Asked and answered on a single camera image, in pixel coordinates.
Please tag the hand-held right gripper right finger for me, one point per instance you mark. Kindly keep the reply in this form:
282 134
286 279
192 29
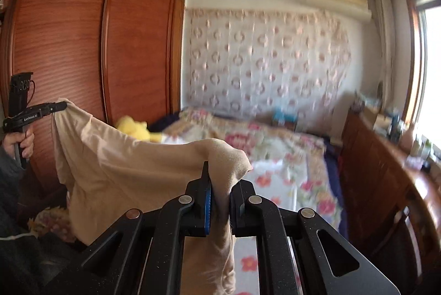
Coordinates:
236 212

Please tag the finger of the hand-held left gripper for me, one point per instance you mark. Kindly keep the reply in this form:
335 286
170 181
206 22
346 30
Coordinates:
57 109
57 104

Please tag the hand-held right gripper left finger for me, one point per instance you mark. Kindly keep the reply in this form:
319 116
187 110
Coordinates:
206 209

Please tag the beige printed t-shirt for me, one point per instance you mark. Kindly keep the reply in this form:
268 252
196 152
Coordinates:
120 171

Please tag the person's left forearm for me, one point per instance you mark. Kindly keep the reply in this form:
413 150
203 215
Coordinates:
10 177

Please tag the person's left hand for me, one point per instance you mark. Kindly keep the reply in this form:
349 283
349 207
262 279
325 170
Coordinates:
27 145

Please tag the wooden slatted wardrobe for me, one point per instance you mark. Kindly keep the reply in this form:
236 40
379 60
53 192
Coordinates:
69 40

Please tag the large-flower patterned quilt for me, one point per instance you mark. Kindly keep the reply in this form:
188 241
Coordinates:
241 129

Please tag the yellow plush toy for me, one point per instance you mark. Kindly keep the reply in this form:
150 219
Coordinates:
137 128

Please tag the blue toy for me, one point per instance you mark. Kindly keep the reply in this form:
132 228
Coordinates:
284 119

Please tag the wooden sideboard cabinet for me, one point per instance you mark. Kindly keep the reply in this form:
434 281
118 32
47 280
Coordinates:
372 177

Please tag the circle-patterned sheer curtain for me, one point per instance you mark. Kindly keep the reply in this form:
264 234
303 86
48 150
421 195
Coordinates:
268 57

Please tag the person's dark jacket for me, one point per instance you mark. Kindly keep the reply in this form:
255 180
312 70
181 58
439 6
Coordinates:
27 267

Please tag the pink jug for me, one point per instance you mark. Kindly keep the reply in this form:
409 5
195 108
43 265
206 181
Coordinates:
407 143

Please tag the white window curtain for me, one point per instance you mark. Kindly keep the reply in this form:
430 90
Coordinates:
384 40

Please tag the window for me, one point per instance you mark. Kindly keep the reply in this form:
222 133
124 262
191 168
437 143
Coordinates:
430 74

